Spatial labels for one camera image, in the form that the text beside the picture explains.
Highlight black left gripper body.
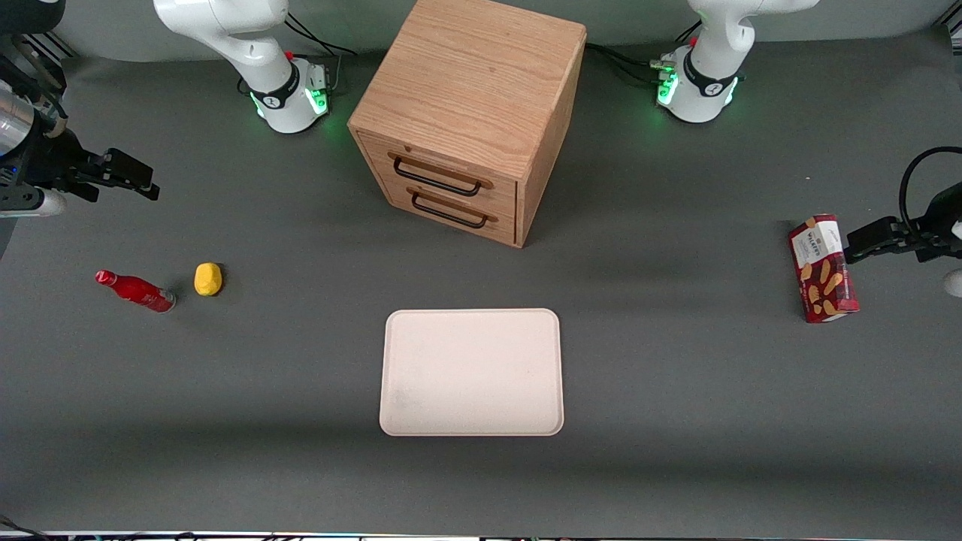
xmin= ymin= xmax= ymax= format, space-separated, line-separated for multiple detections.
xmin=912 ymin=183 xmax=962 ymax=263

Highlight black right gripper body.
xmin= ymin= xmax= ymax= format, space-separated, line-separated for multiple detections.
xmin=23 ymin=129 xmax=113 ymax=202

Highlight red coke bottle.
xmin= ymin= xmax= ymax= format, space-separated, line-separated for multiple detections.
xmin=94 ymin=270 xmax=177 ymax=314

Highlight beige rectangular tray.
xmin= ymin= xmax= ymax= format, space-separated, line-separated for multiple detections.
xmin=379 ymin=308 xmax=565 ymax=437

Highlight red shortbread cookie box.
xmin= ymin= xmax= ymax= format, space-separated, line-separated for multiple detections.
xmin=788 ymin=213 xmax=860 ymax=325

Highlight yellow lemon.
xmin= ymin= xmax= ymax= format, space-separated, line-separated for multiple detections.
xmin=194 ymin=261 xmax=223 ymax=298

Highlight oak wooden drawer cabinet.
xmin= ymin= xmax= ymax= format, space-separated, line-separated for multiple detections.
xmin=347 ymin=0 xmax=588 ymax=249

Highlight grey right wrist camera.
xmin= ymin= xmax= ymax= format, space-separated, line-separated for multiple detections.
xmin=0 ymin=188 xmax=68 ymax=219

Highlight black left wrist cable loop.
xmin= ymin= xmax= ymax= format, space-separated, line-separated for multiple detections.
xmin=899 ymin=147 xmax=962 ymax=235

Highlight aluminium frame rail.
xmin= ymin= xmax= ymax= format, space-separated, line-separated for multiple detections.
xmin=15 ymin=32 xmax=77 ymax=62

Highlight black right arm base cables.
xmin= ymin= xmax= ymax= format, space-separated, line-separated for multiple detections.
xmin=283 ymin=12 xmax=359 ymax=97

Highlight black arm base cables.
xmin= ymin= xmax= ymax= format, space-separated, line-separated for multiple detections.
xmin=585 ymin=21 xmax=703 ymax=85
xmin=283 ymin=12 xmax=359 ymax=97

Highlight long black drawer handle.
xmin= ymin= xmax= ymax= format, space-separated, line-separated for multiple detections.
xmin=388 ymin=150 xmax=495 ymax=198

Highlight short black drawer handle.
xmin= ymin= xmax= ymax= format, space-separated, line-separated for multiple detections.
xmin=406 ymin=187 xmax=499 ymax=230

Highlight black left arm base cables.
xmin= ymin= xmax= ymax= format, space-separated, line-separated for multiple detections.
xmin=585 ymin=21 xmax=703 ymax=85

